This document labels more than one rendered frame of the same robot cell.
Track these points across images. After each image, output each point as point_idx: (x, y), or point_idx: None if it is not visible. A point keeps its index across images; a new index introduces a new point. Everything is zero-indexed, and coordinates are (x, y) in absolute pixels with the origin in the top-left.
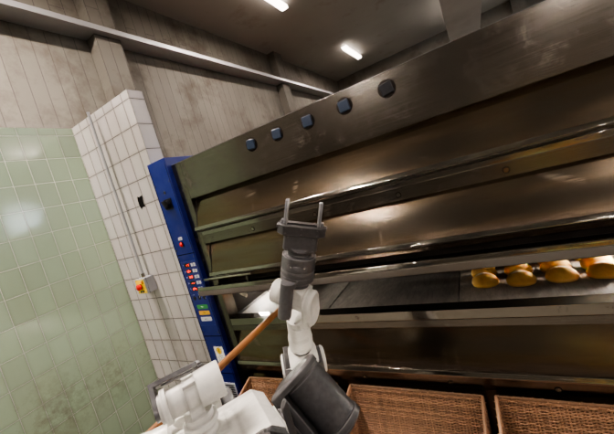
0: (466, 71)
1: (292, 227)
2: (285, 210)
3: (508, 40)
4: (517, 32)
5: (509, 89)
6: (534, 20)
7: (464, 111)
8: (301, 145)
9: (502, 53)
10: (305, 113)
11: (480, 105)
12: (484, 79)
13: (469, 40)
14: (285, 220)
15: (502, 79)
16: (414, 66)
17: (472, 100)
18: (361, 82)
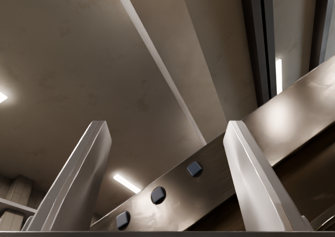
0: (293, 113)
1: (85, 231)
2: (75, 152)
3: (308, 90)
4: (310, 85)
5: None
6: (315, 78)
7: (318, 142)
8: (152, 227)
9: (311, 97)
10: (155, 187)
11: (329, 134)
12: (315, 113)
13: (278, 99)
14: (50, 205)
15: (329, 108)
16: (246, 123)
17: (320, 128)
18: (205, 146)
